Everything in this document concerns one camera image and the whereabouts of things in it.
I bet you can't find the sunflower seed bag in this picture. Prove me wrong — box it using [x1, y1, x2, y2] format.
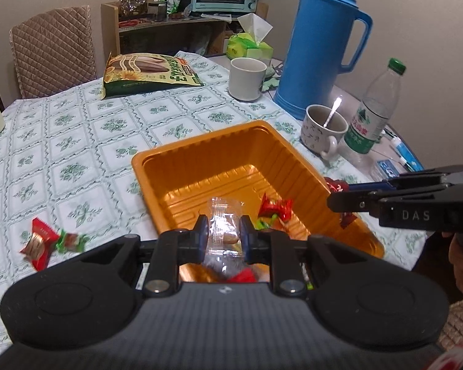
[101, 52, 205, 100]

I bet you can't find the clear water bottle green cap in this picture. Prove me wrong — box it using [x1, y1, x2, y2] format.
[339, 58, 407, 174]

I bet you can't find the orange plastic tray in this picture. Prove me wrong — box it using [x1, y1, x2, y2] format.
[131, 120, 386, 284]

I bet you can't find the blue clear plastic box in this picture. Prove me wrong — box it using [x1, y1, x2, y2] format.
[370, 158, 400, 182]

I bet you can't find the red square candy packet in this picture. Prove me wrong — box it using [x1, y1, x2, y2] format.
[231, 268, 257, 284]

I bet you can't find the green cloth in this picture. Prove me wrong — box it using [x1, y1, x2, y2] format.
[261, 65, 284, 92]

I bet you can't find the blue white tube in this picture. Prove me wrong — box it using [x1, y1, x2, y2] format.
[393, 141, 425, 172]

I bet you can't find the patterned white mug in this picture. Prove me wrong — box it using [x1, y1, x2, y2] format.
[301, 104, 350, 160]

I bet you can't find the tan woven seat cushion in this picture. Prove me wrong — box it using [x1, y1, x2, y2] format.
[436, 301, 463, 351]

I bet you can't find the green wrapped candy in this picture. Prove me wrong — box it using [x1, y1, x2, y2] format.
[255, 216, 279, 231]

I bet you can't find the metal spoon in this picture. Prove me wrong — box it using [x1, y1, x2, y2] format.
[323, 98, 342, 129]

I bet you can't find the green tissue pack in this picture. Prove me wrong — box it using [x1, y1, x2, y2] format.
[226, 13, 274, 60]

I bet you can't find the red candy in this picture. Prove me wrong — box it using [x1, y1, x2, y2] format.
[324, 177, 359, 229]
[258, 193, 294, 222]

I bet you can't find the red picture snack packet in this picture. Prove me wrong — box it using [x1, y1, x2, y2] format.
[20, 218, 60, 270]

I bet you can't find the quilted beige chair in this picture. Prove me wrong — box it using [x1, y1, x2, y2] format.
[9, 6, 98, 99]

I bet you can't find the green floral tablecloth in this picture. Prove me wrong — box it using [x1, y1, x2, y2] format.
[0, 50, 429, 355]

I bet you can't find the glass jar orange lid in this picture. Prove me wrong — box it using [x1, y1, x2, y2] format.
[118, 0, 149, 20]

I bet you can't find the blue thermos flask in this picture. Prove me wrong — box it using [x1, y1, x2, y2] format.
[274, 0, 373, 118]

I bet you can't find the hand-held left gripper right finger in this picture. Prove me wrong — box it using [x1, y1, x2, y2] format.
[239, 215, 375, 297]

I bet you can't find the brown candy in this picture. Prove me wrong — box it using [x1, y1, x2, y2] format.
[206, 197, 244, 259]

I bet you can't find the green twist-wrapped candy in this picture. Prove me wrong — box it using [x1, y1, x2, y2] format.
[56, 229, 90, 254]

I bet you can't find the plain white mug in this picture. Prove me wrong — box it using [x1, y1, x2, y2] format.
[229, 57, 268, 102]

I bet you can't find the wooden shelf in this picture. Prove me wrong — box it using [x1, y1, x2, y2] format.
[101, 2, 269, 58]

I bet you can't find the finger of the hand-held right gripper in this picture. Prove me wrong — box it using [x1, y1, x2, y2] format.
[347, 165, 463, 193]
[327, 184, 450, 216]

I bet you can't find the small dark glass jar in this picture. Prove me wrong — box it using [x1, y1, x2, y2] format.
[147, 2, 167, 22]

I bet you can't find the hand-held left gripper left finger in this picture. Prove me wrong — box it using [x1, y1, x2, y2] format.
[67, 214, 210, 297]

